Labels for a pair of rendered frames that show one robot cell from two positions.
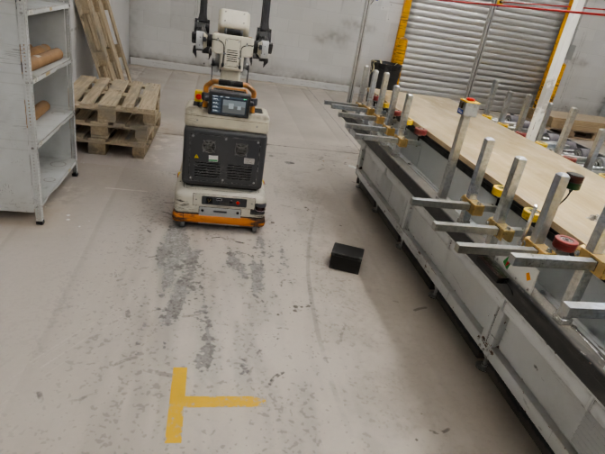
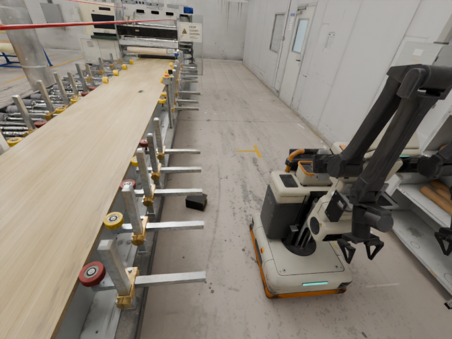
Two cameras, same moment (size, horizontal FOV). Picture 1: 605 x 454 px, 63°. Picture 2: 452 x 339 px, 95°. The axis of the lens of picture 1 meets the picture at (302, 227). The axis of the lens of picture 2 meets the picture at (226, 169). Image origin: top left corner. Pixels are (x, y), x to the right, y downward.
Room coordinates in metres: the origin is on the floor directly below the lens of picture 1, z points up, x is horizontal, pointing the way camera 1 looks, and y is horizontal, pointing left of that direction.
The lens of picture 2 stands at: (4.43, 0.06, 1.68)
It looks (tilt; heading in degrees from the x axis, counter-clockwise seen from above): 35 degrees down; 183
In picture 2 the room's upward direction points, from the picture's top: 5 degrees clockwise
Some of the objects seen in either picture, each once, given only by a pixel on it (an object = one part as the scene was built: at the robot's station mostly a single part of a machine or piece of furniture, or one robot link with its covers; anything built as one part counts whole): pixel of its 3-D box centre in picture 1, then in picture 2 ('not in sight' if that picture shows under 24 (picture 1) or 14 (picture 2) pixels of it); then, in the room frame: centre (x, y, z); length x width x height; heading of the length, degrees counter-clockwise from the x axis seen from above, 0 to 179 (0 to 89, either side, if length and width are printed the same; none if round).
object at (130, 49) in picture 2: not in sight; (157, 51); (-0.51, -1.91, 1.05); 1.43 x 0.12 x 0.12; 103
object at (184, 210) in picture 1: (221, 192); (294, 249); (3.33, 0.64, 0.16); 0.67 x 0.64 x 0.25; 12
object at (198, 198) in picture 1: (224, 201); not in sight; (3.02, 0.55, 0.23); 0.41 x 0.02 x 0.08; 102
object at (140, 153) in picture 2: (379, 106); (146, 187); (3.61, -0.41, 0.91); 0.04 x 0.04 x 0.48; 13
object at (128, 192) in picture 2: (369, 102); (137, 226); (3.86, -0.35, 0.89); 0.04 x 0.04 x 0.48; 13
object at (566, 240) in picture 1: (561, 251); not in sight; (1.64, -0.94, 0.85); 0.08 x 0.08 x 0.11
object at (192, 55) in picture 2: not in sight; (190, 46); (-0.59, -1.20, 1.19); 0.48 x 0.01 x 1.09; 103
